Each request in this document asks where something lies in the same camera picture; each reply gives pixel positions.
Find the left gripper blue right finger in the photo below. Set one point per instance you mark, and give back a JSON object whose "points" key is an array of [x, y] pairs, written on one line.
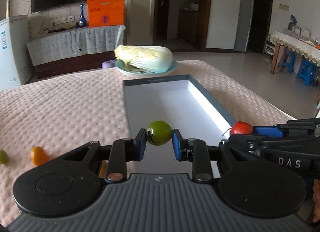
{"points": [[178, 143]]}

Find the green tomato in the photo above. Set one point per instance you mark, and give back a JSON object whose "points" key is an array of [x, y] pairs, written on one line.
{"points": [[159, 133]]}

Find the orange paper bag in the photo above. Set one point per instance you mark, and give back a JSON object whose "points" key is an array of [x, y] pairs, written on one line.
{"points": [[103, 13]]}

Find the cloth-covered low cabinet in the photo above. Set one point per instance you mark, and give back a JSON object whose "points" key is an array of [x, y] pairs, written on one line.
{"points": [[74, 50]]}

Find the blue plastic stool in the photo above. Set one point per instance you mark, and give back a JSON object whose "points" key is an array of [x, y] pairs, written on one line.
{"points": [[307, 72]]}

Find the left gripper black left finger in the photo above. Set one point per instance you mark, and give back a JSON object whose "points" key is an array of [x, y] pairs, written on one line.
{"points": [[139, 143]]}

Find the napa cabbage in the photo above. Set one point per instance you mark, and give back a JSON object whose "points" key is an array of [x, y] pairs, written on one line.
{"points": [[154, 59]]}

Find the side table with lace cloth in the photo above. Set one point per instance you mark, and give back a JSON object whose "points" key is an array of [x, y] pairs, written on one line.
{"points": [[283, 42]]}

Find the blue glass bottle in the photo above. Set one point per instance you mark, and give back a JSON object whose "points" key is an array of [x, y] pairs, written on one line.
{"points": [[82, 23]]}

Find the white chest freezer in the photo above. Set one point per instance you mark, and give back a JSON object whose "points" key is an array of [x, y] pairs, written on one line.
{"points": [[16, 67]]}

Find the small green fruit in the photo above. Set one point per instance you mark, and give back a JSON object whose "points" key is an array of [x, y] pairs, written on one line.
{"points": [[3, 157]]}

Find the purple small object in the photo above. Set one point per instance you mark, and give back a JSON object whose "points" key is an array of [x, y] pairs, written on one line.
{"points": [[109, 64]]}

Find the red apple-like fruit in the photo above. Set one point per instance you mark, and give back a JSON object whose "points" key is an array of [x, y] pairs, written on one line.
{"points": [[240, 127]]}

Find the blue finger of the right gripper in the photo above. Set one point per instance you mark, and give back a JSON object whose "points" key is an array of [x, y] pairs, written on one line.
{"points": [[270, 131]]}

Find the small yellow-orange tomato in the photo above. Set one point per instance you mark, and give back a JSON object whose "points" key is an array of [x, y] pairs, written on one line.
{"points": [[38, 156]]}

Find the pink quilted table cover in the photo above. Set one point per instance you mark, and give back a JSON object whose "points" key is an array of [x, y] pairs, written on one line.
{"points": [[62, 113]]}

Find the white shallow cardboard box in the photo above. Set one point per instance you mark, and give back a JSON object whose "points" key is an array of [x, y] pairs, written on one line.
{"points": [[181, 102]]}

